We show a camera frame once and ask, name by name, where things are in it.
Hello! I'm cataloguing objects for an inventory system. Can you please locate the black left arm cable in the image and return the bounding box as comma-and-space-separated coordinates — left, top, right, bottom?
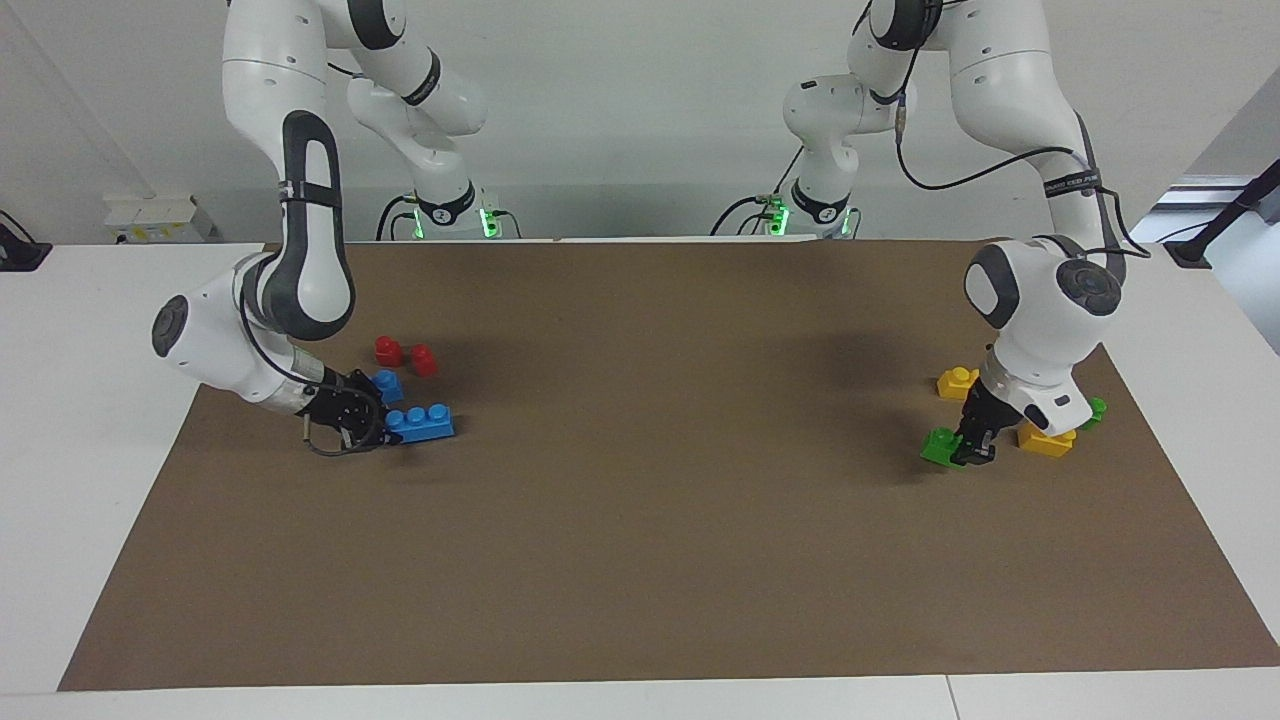
894, 88, 1153, 260

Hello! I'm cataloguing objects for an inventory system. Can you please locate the white power strip box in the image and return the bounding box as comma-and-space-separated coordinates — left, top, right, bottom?
103, 193, 217, 246

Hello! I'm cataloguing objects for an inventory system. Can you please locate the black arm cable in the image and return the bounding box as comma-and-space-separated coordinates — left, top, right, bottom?
894, 88, 1153, 260
238, 280, 387, 459

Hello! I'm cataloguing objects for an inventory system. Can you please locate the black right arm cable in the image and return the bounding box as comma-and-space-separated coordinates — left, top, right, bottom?
238, 280, 387, 459

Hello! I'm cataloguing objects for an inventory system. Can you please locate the black left base cable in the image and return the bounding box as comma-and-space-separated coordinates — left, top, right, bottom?
710, 148, 807, 238

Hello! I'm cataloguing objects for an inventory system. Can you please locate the black table clamp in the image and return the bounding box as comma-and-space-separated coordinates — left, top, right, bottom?
0, 210, 53, 273

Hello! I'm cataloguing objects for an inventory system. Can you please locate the black base cable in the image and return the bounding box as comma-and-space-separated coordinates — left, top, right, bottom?
375, 194, 423, 242
710, 148, 807, 238

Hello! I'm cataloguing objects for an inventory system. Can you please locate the brown table mat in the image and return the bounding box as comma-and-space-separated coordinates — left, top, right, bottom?
57, 238, 1280, 693

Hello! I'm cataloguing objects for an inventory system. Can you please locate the black right base cable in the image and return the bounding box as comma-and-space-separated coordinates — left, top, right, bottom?
375, 194, 423, 242

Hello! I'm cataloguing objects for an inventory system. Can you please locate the black angled stand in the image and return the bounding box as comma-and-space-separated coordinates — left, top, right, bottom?
1163, 160, 1280, 269

